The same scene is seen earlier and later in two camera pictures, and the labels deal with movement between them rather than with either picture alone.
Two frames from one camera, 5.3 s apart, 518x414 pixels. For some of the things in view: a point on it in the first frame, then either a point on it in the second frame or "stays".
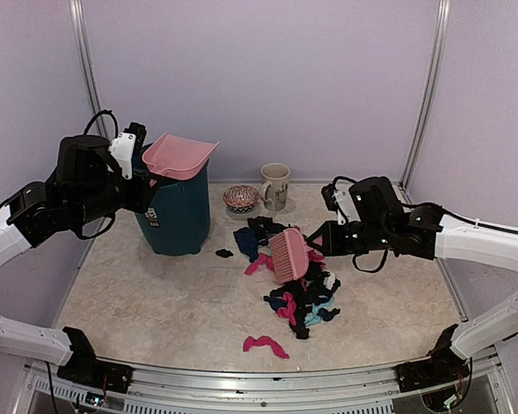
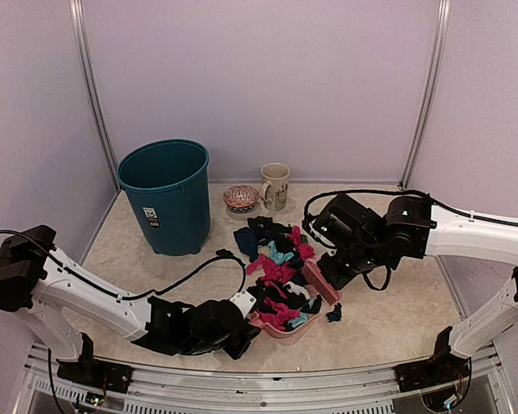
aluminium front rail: (488, 389) stays
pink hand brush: (290, 254) -> (330, 294)
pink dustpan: (177, 157) -> (255, 319)
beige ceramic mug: (274, 185) stays
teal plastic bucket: (177, 219) stays
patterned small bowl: (241, 198) stays
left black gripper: (142, 196) -> (236, 348)
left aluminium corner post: (78, 17) stays
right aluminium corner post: (403, 188) stays
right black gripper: (331, 247) -> (337, 279)
